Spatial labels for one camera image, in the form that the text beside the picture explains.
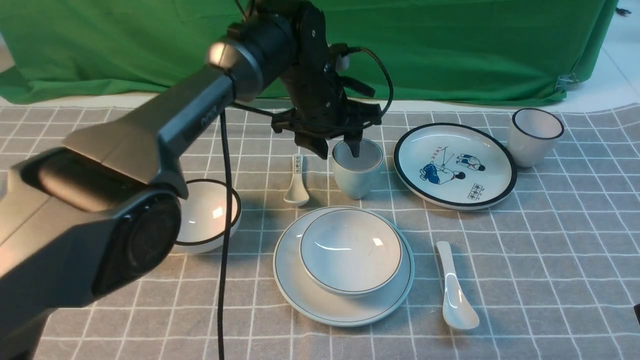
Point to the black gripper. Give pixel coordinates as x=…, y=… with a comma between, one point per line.
x=321, y=108

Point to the pale green ceramic cup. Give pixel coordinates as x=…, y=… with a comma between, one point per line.
x=356, y=176

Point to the grey-rimmed white bowl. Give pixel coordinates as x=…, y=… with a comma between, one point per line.
x=350, y=251

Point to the plain white ceramic spoon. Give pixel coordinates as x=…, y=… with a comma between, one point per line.
x=457, y=311

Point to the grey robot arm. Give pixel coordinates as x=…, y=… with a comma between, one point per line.
x=100, y=211

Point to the small patterned white spoon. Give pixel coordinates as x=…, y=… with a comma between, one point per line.
x=297, y=194

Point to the black-rimmed illustrated plate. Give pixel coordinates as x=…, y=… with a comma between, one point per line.
x=455, y=166

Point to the green backdrop cloth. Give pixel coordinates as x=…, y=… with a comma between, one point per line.
x=485, y=52

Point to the black-rimmed white bowl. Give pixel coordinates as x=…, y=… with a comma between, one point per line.
x=203, y=217

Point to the grey-rimmed white plate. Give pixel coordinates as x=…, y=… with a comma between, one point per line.
x=325, y=307

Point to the black-rimmed white cup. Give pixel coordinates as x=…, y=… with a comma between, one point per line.
x=533, y=133

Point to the metal clip on backdrop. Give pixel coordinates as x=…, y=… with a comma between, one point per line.
x=566, y=82

